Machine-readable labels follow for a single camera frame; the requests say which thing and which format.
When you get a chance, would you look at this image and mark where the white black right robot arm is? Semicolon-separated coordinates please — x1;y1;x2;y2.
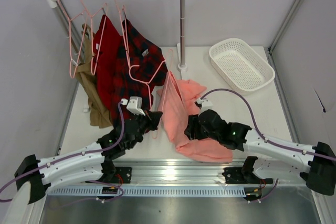
184;110;335;196

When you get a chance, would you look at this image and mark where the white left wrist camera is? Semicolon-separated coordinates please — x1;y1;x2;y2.
121;97;145;115

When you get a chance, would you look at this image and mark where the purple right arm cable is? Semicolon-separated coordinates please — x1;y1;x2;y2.
202;88;336;204

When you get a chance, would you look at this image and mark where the pink skirt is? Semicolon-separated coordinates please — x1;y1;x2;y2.
157;71;233;163

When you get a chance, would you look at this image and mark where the red black plaid skirt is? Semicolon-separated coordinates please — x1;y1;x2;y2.
107;19;167;127

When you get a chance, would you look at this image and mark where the plain red skirt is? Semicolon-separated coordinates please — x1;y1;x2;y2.
93;15;122;109

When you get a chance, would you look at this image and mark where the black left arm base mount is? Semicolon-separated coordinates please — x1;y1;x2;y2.
86;161;132;185

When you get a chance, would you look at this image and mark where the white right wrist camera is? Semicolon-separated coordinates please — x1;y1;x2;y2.
195;98;213;111

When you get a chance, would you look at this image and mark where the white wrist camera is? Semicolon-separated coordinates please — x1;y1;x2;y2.
195;98;213;111
121;97;145;115

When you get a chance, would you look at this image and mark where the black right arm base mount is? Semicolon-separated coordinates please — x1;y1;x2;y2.
222;156;274;185

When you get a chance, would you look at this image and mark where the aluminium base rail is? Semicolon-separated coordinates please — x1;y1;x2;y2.
36;158;305;187

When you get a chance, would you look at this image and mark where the white perforated plastic basket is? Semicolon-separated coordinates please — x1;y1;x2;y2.
208;38;275;94

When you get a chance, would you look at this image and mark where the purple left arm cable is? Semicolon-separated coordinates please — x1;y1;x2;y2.
0;99;128;204

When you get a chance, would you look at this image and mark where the white slotted cable duct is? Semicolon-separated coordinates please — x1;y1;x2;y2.
48;185;246;197

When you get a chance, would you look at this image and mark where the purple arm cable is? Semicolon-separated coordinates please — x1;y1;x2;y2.
202;88;336;204
0;99;128;204

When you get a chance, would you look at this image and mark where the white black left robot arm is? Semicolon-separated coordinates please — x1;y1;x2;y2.
14;110;163;203

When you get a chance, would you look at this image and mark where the tan brown garment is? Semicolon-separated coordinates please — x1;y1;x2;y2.
75;24;112;129

